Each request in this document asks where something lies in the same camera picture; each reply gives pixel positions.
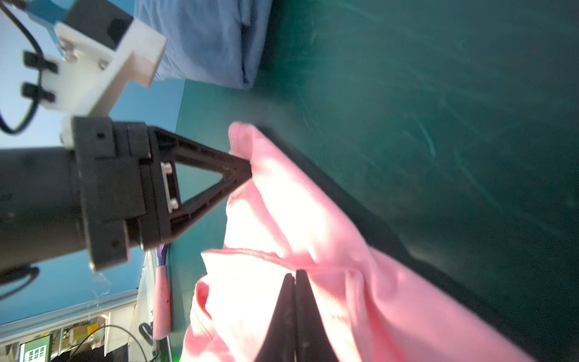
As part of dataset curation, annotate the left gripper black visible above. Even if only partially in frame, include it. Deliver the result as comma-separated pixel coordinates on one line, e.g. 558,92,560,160
62,117,252,272

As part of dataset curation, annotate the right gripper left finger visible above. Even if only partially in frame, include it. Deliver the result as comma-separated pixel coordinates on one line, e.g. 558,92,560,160
255,273,296,362

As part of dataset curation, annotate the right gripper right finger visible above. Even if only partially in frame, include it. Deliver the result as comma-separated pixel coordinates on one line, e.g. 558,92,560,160
295,270,338,361

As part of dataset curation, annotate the pink t-shirt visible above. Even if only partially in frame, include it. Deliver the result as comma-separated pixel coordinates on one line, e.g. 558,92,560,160
181,122,530,361

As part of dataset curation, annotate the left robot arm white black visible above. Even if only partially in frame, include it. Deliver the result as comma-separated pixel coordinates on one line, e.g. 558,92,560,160
1,118,252,284

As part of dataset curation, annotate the purple pink toy rake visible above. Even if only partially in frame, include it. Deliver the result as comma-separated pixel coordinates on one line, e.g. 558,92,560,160
152,244,172,340

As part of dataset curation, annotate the folded blue-grey t-shirt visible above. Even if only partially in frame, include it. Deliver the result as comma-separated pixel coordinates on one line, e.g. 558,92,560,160
134,0,272,90

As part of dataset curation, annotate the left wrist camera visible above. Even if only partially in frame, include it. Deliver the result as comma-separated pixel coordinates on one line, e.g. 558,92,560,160
25,1,167,117

